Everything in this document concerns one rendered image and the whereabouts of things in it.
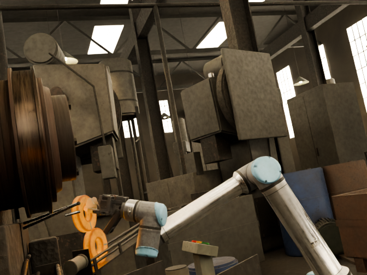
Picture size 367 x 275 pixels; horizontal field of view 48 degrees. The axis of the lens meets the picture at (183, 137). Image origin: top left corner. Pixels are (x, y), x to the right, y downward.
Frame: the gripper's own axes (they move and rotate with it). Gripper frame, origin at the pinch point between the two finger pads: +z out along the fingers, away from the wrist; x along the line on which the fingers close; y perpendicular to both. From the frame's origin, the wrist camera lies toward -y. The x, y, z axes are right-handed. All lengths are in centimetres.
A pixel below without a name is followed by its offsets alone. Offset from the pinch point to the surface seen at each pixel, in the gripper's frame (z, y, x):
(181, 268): -37, -27, -33
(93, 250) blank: -6.8, -16.7, 1.0
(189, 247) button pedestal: -36, -20, -46
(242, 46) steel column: 4, 186, -405
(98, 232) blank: -5.0, -10.2, -5.9
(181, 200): 59, -33, -360
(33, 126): -19, 31, 65
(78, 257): -6.7, -17.3, 12.1
